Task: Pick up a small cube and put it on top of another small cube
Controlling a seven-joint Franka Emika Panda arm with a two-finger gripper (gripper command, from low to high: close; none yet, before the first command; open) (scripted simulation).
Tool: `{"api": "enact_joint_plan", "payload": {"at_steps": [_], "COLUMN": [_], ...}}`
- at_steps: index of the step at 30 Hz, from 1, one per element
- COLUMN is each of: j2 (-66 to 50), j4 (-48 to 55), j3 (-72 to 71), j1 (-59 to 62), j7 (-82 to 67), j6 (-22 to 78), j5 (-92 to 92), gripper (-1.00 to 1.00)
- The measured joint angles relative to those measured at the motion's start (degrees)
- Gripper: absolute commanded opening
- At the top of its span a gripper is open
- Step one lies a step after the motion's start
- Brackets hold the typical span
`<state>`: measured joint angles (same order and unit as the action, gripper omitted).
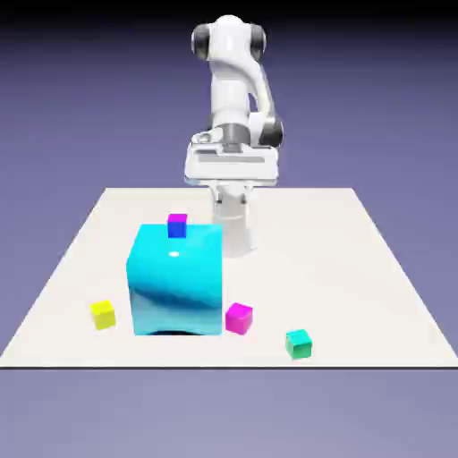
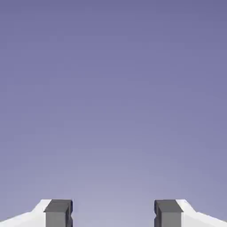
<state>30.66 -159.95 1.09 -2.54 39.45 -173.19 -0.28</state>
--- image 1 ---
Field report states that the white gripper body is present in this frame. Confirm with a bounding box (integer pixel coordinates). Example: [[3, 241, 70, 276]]
[[183, 141, 280, 188]]

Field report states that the small purple cube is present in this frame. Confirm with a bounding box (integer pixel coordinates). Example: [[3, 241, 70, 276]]
[[166, 213, 189, 240]]

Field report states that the small magenta cube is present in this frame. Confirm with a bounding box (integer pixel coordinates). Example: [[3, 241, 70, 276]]
[[225, 301, 254, 336]]

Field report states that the small green cube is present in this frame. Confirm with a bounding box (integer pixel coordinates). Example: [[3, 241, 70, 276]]
[[284, 328, 313, 361]]

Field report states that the small yellow cube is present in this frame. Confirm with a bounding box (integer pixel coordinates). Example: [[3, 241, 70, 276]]
[[89, 299, 117, 332]]

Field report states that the large cyan box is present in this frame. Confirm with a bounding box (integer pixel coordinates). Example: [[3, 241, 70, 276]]
[[125, 223, 224, 337]]

